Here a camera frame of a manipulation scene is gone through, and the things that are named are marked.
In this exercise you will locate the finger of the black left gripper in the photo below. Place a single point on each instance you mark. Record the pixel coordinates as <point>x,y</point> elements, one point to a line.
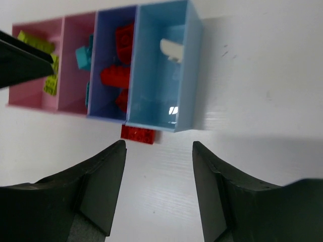
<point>21,62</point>

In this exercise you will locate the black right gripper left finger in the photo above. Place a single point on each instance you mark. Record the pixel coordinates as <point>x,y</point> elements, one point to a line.
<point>76,204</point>

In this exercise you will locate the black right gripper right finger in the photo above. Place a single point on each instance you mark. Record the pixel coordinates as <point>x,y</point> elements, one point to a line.
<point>238,207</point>

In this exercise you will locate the yellow-green lego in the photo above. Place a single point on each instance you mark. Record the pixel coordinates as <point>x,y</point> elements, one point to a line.
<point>36,42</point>

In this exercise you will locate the green lego from multicolour stack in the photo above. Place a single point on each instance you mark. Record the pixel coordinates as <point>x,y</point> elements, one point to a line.
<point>55,64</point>

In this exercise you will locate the long green lego brick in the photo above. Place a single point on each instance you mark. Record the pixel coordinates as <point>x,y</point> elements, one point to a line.
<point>50,86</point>

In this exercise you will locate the small cyan lego brick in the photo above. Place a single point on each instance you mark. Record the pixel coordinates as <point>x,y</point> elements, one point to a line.
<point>84,55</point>

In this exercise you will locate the wide red lego brick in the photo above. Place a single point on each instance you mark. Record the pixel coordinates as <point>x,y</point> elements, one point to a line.
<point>140,135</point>

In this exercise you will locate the curved red lego brick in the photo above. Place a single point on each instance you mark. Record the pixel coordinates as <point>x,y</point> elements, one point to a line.
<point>124,43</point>

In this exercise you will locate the small red lego brick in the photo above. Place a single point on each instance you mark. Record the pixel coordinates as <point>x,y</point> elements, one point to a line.
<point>122,100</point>

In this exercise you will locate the grey white lego piece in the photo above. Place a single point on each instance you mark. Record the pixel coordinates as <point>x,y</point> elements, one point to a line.
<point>172,50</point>

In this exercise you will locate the green red cyan lego stack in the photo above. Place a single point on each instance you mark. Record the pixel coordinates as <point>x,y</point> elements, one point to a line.
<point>116,76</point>

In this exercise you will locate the large pink container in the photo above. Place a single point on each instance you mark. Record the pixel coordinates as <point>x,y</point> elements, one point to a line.
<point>31,94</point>

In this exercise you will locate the narrow pink container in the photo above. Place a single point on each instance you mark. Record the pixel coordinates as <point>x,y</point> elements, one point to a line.
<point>73,81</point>

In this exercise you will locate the dark blue container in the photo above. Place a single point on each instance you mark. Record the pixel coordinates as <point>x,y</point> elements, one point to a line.
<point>111,63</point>

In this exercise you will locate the light blue container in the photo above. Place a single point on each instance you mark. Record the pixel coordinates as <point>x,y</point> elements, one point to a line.
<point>162,92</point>

